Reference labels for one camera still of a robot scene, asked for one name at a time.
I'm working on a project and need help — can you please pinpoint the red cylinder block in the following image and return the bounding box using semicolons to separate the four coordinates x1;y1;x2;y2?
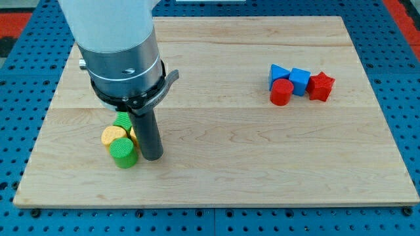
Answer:
270;79;294;106

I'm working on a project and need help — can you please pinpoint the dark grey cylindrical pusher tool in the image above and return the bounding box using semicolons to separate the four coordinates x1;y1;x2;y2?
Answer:
128;110;163;161

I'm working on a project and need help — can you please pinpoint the green cylinder block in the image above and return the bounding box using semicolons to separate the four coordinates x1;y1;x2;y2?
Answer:
109;138;138;168

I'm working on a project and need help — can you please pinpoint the green star block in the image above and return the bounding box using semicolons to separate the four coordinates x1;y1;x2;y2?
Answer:
113;111;132;133

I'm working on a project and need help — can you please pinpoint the yellow hexagon block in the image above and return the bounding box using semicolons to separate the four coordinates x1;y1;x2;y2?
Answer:
100;126;127;151

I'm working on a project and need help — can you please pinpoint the blue triangle block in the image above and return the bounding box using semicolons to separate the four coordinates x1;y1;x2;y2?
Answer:
268;64;291;91

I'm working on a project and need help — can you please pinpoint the black clamp with grey lever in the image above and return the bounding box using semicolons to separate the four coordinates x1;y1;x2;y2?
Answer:
91;61;180;116

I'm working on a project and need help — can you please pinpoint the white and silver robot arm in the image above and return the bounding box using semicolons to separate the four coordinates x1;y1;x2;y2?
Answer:
58;0;164;111

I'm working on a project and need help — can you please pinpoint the yellow block behind tool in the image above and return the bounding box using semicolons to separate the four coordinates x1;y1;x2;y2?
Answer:
129;127;138;147

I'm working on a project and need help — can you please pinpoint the light wooden board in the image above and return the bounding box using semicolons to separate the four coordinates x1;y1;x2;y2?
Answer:
14;16;419;208

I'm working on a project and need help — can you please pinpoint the red star block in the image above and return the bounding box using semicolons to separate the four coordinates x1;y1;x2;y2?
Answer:
306;71;335;102

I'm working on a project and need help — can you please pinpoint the blue cube block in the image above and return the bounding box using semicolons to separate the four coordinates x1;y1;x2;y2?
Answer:
289;68;310;96

